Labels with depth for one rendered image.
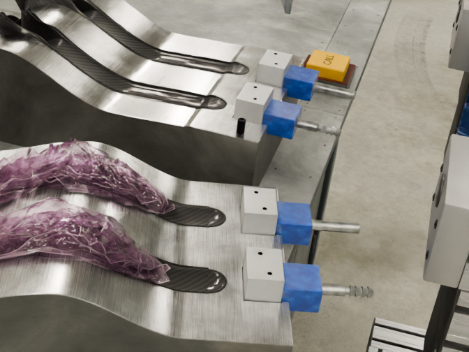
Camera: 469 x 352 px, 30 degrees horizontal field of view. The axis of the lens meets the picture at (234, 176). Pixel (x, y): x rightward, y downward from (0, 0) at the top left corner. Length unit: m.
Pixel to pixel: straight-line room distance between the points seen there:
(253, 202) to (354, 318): 1.26
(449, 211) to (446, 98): 2.51
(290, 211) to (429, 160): 1.94
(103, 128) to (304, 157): 0.28
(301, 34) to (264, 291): 0.79
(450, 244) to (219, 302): 0.22
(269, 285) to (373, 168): 1.94
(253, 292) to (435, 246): 0.18
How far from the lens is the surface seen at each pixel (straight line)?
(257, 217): 0.93
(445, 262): 0.83
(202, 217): 0.96
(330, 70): 1.37
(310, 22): 1.62
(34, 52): 1.12
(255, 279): 0.84
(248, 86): 1.10
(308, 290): 0.86
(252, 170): 1.05
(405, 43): 3.69
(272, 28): 1.57
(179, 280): 0.88
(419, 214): 2.60
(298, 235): 0.95
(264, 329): 0.83
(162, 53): 1.24
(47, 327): 0.81
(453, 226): 0.81
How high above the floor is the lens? 1.41
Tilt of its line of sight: 33 degrees down
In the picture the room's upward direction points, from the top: 7 degrees clockwise
